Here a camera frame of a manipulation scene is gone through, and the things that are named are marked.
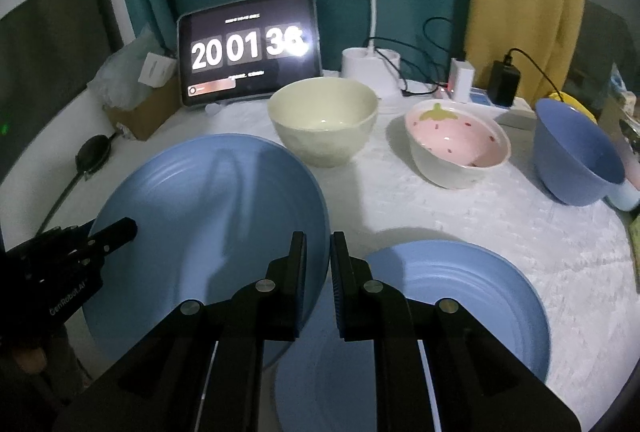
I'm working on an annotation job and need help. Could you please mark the white desk lamp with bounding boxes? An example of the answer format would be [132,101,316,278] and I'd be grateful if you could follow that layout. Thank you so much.
[341,0,401,106]

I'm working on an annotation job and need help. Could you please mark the tablet showing clock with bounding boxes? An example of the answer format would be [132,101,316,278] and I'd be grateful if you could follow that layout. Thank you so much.
[177,0,322,107]

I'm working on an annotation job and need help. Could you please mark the white power strip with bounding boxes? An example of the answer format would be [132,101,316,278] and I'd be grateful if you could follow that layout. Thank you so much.
[454,88,537,131]

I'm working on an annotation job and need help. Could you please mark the blue plate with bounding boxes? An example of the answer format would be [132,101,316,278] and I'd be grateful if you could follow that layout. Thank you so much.
[274,240,551,431]
[84,134,330,360]

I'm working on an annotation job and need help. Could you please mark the black charger adapter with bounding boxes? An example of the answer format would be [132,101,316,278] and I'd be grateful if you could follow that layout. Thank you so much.
[487,55,521,108]

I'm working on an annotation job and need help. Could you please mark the blue bowl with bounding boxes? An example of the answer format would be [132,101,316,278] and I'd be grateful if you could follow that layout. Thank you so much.
[533,98,626,207]

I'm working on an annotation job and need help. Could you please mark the clear plastic bag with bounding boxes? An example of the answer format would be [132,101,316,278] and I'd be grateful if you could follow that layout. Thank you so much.
[87,25,165,111]

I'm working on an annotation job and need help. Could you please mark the cream bowl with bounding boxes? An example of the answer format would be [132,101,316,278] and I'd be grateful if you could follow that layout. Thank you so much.
[267,77,378,168]

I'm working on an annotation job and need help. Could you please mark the pink strawberry bowl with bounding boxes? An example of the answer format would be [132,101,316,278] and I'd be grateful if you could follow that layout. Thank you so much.
[404,100,511,189]

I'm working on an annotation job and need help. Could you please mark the stacked pastel bowls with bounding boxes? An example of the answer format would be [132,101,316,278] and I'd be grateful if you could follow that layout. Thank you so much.
[608,118,639,212]

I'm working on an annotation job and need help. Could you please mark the small white box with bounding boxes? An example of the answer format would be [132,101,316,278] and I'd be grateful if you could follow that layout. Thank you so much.
[138,53,177,88]

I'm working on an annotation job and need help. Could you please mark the cardboard box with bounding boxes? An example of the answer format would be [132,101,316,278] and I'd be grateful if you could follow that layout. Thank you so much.
[103,77,182,142]

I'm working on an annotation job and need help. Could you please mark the white charger adapter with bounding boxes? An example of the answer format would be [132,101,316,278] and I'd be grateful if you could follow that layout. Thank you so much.
[447,58,475,104]

